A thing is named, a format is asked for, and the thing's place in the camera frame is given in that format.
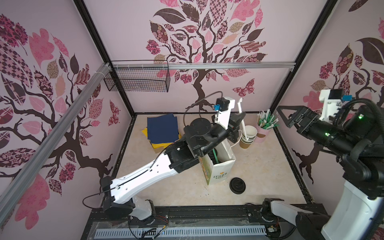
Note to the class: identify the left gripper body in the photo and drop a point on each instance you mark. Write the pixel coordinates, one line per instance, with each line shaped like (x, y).
(232, 126)

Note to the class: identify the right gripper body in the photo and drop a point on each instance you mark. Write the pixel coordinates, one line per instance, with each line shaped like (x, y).
(305, 128)

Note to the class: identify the green straw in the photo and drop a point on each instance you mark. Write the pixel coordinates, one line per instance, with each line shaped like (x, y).
(216, 161)

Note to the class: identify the white illustrated paper bag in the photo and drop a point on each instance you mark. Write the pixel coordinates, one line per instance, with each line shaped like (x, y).
(218, 172)

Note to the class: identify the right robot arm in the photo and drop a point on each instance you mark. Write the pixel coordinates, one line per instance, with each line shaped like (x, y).
(356, 136)

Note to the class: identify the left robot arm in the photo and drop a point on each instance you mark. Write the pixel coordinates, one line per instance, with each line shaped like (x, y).
(200, 137)

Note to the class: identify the stack of paper cups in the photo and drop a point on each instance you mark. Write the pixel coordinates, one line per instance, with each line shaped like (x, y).
(248, 136)

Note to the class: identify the bundle of wrapped straws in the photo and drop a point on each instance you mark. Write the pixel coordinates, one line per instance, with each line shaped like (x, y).
(267, 120)

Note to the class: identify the pink straw holder cup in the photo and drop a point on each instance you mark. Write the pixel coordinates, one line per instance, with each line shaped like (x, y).
(261, 135)

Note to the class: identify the stack of black lids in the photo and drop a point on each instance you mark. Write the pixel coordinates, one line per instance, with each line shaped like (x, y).
(237, 186)

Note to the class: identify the dark blue napkins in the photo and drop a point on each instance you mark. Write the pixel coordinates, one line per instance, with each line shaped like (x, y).
(163, 129)

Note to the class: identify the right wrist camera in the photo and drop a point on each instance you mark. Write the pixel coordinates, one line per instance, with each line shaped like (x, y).
(332, 100)

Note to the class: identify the aluminium rail back wall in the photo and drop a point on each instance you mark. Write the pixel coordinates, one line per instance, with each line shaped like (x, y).
(203, 66)

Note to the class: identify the aluminium rail wall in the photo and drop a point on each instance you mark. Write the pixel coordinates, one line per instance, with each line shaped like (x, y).
(23, 180)
(203, 66)

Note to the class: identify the black wire basket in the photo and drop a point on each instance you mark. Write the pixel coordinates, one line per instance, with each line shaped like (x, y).
(139, 76)

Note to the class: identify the white slotted cable duct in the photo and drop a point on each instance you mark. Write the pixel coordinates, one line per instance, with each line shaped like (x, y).
(178, 232)

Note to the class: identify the aluminium rail left wall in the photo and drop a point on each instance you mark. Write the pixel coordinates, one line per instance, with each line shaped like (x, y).
(23, 180)

